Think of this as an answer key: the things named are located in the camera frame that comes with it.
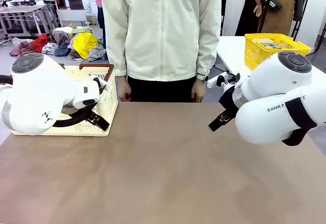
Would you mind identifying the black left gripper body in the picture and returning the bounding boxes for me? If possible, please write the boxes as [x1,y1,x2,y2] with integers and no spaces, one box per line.
[76,105,100,120]

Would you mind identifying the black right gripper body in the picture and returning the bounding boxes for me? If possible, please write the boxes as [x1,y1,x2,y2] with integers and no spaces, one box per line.
[218,85,240,115]

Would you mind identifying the cream plastic shopping basket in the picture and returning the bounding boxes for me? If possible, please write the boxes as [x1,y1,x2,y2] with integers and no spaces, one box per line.
[11,64,119,137]

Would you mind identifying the yellow plastic basket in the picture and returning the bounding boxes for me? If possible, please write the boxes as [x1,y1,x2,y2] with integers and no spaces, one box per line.
[244,33,312,71]

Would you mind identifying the silver cans in yellow basket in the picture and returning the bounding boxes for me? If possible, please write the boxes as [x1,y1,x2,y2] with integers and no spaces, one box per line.
[263,42,282,50]

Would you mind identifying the person's left hand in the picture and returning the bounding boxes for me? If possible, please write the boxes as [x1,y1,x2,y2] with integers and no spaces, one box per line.
[191,80,206,103]

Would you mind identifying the person's right hand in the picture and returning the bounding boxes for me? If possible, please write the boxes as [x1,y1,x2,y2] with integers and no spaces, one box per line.
[118,76,132,102]

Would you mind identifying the white side table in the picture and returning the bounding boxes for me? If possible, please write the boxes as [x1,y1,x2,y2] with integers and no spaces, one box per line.
[215,36,326,82]

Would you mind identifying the grey checked cloth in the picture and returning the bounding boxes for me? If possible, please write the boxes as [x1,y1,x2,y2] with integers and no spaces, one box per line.
[88,44,107,62]

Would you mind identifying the dark blue cloth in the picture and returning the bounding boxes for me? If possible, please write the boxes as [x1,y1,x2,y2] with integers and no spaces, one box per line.
[55,43,70,57]

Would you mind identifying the black trousers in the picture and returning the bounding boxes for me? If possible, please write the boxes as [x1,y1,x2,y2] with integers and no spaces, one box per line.
[127,75,198,103]

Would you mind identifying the dark patterned cloth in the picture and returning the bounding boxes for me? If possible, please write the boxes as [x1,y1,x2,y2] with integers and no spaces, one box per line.
[52,29,71,47]

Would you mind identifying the black hanging garment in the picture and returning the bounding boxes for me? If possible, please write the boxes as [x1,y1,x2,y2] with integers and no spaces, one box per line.
[235,0,261,37]

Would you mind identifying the pale green cloth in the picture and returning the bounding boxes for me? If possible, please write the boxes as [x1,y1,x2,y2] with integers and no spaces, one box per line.
[71,25,92,35]

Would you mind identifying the red cloth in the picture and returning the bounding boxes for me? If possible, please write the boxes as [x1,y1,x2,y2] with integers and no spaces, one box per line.
[32,33,50,53]

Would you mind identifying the dark blue trousers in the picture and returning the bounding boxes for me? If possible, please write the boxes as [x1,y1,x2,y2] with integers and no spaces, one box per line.
[96,6,106,49]

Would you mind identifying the pink brown cloth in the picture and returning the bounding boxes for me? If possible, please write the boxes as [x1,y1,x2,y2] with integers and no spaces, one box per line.
[9,42,35,59]

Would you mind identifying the cream zip jacket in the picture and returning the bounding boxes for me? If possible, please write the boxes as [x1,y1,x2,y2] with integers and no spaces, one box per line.
[101,0,222,82]

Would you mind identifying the brown apron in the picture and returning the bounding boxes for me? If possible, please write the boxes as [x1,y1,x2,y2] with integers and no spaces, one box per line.
[258,0,296,35]

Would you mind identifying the black rack stand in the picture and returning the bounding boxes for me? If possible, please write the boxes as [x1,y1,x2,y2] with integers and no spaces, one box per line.
[290,0,314,41]

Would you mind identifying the grey background work table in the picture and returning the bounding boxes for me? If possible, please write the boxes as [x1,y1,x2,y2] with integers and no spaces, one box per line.
[0,0,63,35]

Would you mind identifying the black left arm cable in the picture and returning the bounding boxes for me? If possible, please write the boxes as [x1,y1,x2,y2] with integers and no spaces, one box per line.
[52,108,90,128]

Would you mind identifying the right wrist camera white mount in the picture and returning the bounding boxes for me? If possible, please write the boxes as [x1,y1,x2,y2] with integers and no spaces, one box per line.
[206,72,241,90]

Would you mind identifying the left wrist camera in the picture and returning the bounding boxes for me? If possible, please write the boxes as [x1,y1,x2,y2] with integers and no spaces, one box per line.
[93,77,113,94]

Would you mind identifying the black right arm strap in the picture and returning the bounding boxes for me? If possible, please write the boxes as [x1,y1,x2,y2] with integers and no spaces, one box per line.
[281,96,318,147]

